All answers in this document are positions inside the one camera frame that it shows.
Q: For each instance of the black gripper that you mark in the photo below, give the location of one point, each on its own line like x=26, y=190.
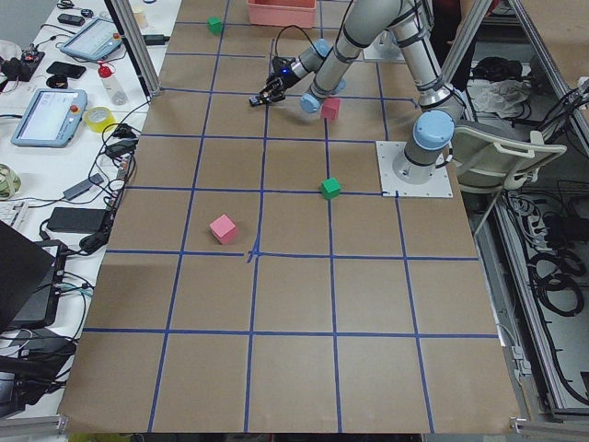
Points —
x=282, y=79

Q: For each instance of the yellow push button switch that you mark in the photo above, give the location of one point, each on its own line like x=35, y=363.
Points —
x=257, y=100

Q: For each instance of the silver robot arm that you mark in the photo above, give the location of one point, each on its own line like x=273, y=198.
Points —
x=377, y=31

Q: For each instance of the green cube near arm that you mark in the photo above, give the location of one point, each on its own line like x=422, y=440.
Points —
x=330, y=188

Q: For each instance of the pink cube centre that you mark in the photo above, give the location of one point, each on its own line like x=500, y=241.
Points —
x=330, y=109

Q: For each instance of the pink cube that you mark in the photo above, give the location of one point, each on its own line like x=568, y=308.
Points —
x=330, y=109
x=224, y=229

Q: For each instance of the pink plastic bin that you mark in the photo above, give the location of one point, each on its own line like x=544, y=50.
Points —
x=281, y=13

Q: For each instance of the green cube near bin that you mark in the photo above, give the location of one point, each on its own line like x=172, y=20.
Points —
x=215, y=25

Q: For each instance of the pink cube far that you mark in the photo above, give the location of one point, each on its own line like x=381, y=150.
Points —
x=224, y=229

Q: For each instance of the clear squeeze bottle red cap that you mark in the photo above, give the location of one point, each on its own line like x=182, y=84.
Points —
x=112, y=85

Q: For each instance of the yellow tape roll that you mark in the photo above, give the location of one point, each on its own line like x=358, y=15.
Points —
x=100, y=120

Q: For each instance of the teach pendant far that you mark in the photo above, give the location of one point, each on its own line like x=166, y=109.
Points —
x=98, y=39

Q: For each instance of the teach pendant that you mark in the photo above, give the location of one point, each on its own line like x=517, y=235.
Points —
x=51, y=119
x=98, y=39

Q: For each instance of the grey office chair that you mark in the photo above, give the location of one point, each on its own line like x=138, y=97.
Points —
x=489, y=160

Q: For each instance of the teach pendant near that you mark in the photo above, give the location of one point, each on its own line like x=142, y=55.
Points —
x=51, y=119

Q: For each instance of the black power adapter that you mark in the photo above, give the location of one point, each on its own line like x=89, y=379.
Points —
x=76, y=220

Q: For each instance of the black laptop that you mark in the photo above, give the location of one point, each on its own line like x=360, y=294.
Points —
x=30, y=274

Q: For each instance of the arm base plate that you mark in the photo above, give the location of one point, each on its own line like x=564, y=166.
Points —
x=402, y=179
x=384, y=49

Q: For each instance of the aluminium frame post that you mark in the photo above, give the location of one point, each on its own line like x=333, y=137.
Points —
x=121, y=14

